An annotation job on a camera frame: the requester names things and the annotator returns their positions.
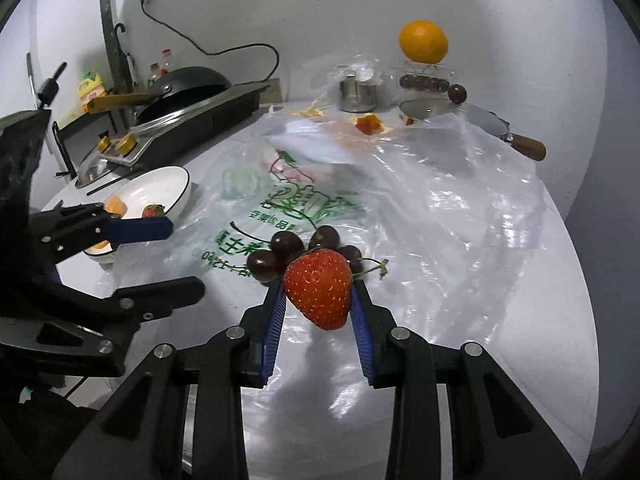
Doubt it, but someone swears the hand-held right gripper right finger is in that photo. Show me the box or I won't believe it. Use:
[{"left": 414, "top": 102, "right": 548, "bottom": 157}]
[{"left": 350, "top": 280, "right": 583, "bottom": 480}]

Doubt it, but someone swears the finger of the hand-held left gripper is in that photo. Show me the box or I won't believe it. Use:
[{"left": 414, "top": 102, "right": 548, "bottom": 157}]
[
  {"left": 30, "top": 203, "right": 174, "bottom": 263},
  {"left": 0, "top": 276, "right": 206, "bottom": 377}
]

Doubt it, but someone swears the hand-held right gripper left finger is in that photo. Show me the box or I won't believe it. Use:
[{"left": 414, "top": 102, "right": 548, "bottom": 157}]
[{"left": 52, "top": 279, "right": 288, "bottom": 480}]

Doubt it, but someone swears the white plate black rim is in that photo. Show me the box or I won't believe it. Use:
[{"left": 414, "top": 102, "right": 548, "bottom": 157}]
[{"left": 82, "top": 166, "right": 192, "bottom": 266}]

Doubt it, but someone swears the clear printed plastic bag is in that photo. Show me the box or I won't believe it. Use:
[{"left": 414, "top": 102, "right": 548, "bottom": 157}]
[{"left": 95, "top": 109, "right": 551, "bottom": 361}]

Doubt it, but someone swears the black shelf rack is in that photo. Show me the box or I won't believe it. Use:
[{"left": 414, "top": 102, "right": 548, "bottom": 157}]
[{"left": 49, "top": 109, "right": 136, "bottom": 179}]

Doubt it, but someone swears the black chopstick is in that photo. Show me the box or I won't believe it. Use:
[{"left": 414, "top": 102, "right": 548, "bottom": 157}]
[{"left": 86, "top": 179, "right": 132, "bottom": 196}]

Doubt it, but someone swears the steel dome lid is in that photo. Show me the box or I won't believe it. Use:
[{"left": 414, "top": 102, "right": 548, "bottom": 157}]
[{"left": 75, "top": 152, "right": 136, "bottom": 189}]

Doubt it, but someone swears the yellow detergent bottle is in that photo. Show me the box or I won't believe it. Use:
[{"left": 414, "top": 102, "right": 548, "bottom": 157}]
[{"left": 77, "top": 70, "right": 106, "bottom": 114}]

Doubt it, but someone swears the steel induction cooker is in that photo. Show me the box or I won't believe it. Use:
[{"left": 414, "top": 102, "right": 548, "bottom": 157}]
[{"left": 75, "top": 80, "right": 272, "bottom": 170}]

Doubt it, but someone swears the dark vertical pipe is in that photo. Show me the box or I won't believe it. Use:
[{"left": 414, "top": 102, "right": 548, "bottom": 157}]
[{"left": 98, "top": 0, "right": 132, "bottom": 127}]

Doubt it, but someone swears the clear glass container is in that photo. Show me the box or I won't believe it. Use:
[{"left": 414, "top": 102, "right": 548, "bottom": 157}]
[{"left": 397, "top": 62, "right": 458, "bottom": 95}]

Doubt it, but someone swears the steel cup with bag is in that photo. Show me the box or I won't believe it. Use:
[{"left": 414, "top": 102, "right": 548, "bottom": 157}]
[{"left": 325, "top": 54, "right": 398, "bottom": 112}]

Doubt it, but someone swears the whole orange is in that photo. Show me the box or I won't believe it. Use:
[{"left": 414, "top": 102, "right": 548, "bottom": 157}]
[{"left": 399, "top": 20, "right": 449, "bottom": 66}]

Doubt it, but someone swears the black wok wooden handle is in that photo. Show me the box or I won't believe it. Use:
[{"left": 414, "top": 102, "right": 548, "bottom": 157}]
[{"left": 86, "top": 66, "right": 233, "bottom": 115}]

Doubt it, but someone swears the black cooker cable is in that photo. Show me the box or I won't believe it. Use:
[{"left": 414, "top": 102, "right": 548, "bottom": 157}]
[{"left": 141, "top": 0, "right": 281, "bottom": 85}]

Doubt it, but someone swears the knife with wooden handle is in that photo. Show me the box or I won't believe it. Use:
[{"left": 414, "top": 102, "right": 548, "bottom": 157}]
[{"left": 399, "top": 85, "right": 547, "bottom": 162}]

